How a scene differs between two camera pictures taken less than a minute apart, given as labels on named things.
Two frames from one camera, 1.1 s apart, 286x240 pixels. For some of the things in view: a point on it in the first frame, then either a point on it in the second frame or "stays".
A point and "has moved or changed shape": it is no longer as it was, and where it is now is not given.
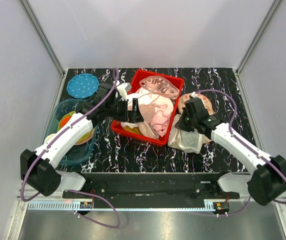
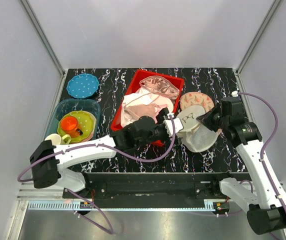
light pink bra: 161,120 stays
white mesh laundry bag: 191,141 has moved or changed shape
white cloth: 143,98 stays
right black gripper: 180,124 to 206,119
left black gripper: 132,116 to 161,117
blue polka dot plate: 83,85 stays
